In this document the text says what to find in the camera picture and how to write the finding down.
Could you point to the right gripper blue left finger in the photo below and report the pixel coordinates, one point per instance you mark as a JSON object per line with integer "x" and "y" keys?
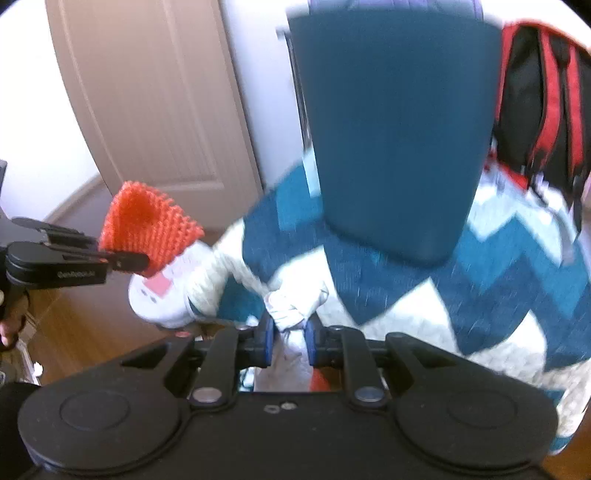
{"x": 261, "y": 351}

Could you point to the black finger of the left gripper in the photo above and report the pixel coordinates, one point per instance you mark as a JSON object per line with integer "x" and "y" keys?
{"x": 126, "y": 261}

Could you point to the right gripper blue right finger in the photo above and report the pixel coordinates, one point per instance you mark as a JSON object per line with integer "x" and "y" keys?
{"x": 318, "y": 341}

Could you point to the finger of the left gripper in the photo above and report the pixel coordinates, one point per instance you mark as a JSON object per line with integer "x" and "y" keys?
{"x": 63, "y": 236}

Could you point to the white tissue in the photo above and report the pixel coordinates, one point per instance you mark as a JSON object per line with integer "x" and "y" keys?
{"x": 290, "y": 307}

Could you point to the orange spiky mesh trash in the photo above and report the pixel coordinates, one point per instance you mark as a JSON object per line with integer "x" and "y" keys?
{"x": 145, "y": 220}

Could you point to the left gloved hand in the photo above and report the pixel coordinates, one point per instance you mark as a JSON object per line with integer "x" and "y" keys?
{"x": 14, "y": 321}

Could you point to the white round paper package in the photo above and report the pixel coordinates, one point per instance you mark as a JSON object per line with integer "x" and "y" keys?
{"x": 186, "y": 290}

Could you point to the beige wooden door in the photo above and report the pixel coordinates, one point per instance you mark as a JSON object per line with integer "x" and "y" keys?
{"x": 154, "y": 92}

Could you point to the teal white zigzag blanket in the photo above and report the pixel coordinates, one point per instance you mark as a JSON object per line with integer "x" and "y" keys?
{"x": 514, "y": 296}

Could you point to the black metal stand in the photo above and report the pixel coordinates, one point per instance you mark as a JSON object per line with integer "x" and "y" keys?
{"x": 284, "y": 33}

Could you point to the red black backpack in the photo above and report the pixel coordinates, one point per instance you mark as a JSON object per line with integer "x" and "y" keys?
{"x": 542, "y": 125}

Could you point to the purple grey backpack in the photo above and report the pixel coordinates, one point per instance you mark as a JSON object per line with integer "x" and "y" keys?
{"x": 465, "y": 8}

